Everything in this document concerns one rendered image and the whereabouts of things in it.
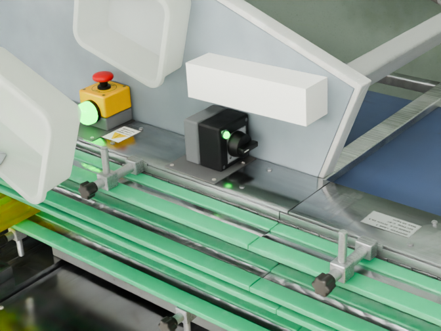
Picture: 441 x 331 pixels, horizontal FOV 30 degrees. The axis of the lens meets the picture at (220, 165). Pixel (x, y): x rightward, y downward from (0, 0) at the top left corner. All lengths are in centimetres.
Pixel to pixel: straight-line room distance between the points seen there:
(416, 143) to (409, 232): 35
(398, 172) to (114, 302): 60
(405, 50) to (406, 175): 23
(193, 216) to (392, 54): 45
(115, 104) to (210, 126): 27
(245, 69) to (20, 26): 63
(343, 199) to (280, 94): 19
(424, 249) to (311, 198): 21
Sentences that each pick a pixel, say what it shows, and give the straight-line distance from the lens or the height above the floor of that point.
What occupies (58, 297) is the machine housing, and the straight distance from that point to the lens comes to 168.
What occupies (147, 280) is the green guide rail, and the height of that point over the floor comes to 95.
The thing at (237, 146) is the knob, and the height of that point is 81.
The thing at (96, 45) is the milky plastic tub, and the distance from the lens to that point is 153.
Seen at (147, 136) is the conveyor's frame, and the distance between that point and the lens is 153.
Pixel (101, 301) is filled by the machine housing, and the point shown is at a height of 92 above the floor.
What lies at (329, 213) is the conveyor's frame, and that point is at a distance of 126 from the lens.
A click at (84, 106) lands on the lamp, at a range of 155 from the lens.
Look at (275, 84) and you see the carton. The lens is 127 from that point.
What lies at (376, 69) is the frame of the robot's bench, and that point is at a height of 61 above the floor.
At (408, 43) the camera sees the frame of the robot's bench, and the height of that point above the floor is 48.
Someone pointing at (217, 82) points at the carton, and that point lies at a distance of 135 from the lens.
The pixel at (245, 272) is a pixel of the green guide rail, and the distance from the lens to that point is 129.
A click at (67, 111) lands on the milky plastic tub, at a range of 121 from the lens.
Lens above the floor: 177
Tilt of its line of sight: 43 degrees down
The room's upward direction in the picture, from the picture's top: 120 degrees counter-clockwise
